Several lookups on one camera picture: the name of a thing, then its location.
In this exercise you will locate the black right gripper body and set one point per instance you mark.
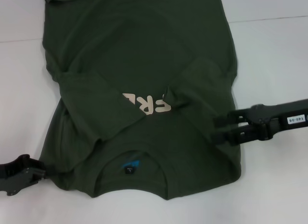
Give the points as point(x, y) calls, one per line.
point(272, 120)

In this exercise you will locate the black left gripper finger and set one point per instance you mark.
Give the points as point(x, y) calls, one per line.
point(48, 169)

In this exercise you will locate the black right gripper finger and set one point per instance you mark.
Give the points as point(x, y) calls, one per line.
point(223, 137)
point(228, 120)

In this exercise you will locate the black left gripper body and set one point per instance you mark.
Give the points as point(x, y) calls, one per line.
point(14, 175)

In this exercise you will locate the dark green FREE t-shirt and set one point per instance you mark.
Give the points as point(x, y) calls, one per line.
point(144, 53)

